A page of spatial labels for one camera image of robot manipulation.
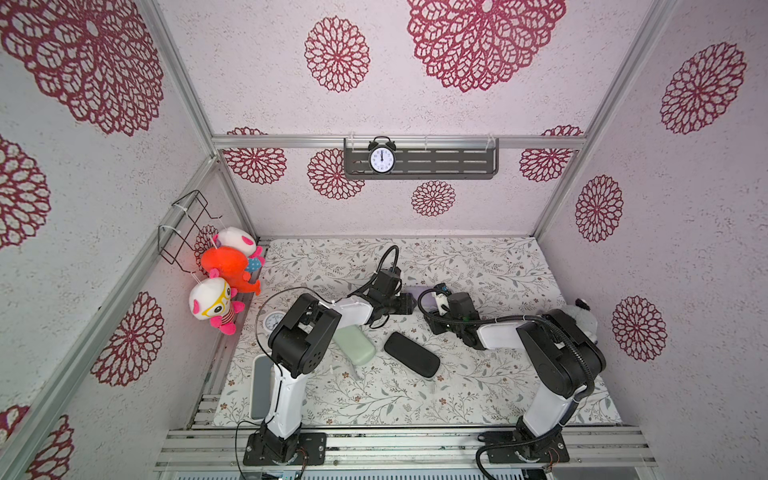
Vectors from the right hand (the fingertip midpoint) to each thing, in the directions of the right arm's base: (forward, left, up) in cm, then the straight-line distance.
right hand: (428, 310), depth 98 cm
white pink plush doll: (+14, +62, +19) cm, 66 cm away
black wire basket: (0, +66, +31) cm, 73 cm away
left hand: (+2, +6, +1) cm, 6 cm away
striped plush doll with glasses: (-9, +60, +20) cm, 64 cm away
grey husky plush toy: (-12, -36, +18) cm, 42 cm away
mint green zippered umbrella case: (-13, +23, +2) cm, 26 cm away
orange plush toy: (+6, +62, +16) cm, 64 cm away
